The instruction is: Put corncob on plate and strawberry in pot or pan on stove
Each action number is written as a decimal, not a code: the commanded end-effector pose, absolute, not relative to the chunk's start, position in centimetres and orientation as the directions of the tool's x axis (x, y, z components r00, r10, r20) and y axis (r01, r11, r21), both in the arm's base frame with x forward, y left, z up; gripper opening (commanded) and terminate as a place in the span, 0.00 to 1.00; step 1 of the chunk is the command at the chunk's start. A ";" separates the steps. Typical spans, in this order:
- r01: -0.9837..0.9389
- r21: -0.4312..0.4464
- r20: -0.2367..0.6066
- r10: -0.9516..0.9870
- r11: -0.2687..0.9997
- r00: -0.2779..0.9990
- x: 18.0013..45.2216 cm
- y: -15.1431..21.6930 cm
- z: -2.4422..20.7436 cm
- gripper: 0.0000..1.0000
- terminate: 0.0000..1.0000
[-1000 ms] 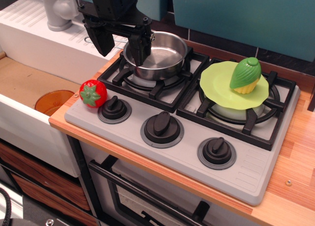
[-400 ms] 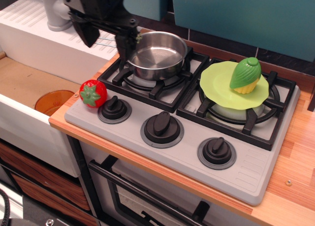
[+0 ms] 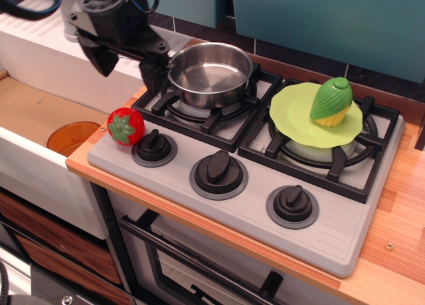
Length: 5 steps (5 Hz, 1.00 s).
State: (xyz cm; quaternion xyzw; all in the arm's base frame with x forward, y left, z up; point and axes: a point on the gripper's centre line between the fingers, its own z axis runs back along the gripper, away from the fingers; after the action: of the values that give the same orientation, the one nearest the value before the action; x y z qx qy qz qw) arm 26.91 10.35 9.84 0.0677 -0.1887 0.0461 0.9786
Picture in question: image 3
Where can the grey toy stove top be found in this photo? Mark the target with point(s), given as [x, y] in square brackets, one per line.
[307, 190]

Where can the grey toy faucet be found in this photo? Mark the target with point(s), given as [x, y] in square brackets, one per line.
[67, 7]

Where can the black left stove knob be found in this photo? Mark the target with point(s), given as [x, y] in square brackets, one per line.
[154, 150]

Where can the stainless steel pot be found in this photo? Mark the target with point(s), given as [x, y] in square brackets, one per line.
[210, 75]

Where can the light green plastic plate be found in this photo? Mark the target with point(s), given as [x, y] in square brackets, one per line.
[290, 110]

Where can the black stove knob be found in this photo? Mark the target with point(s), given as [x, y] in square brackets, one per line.
[154, 150]
[219, 176]
[292, 207]

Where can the black right stove knob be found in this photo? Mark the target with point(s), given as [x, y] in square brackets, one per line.
[292, 207]

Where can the black left burner grate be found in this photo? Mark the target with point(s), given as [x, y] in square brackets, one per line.
[223, 127]

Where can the black middle stove knob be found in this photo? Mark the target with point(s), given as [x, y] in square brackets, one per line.
[219, 176]

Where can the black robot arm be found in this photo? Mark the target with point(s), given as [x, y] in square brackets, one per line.
[108, 29]

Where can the wooden drawer front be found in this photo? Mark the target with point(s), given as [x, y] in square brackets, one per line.
[63, 249]

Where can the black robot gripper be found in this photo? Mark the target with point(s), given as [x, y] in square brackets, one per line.
[107, 28]

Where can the white toy sink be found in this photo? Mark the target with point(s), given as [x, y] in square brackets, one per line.
[46, 83]

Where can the orange plastic cup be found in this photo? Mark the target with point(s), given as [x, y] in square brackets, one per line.
[68, 138]

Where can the green yellow toy corncob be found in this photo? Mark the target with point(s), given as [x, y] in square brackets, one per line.
[332, 101]

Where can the black burner grate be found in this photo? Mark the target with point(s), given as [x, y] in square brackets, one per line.
[223, 127]
[350, 170]

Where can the red toy strawberry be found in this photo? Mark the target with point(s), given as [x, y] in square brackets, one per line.
[126, 126]

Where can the black oven door handle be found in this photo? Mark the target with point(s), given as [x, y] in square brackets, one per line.
[142, 230]

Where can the oven door with window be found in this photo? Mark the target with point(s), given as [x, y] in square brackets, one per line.
[188, 267]

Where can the black right burner grate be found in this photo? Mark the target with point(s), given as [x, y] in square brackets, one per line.
[350, 170]

